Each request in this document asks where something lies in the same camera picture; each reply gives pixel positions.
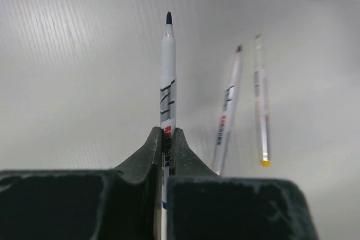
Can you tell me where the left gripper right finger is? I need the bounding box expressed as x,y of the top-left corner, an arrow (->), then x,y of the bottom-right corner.
167,128 -> 318,239

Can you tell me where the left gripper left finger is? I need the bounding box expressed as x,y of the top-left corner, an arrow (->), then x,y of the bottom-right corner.
1,127 -> 162,239

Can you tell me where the red end white pen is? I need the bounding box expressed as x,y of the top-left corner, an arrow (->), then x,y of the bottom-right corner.
211,44 -> 243,175

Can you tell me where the blue end white pen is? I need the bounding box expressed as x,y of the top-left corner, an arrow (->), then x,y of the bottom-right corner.
160,12 -> 177,239

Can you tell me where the yellow end white pen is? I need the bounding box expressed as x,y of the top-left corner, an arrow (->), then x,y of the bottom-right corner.
254,34 -> 271,167

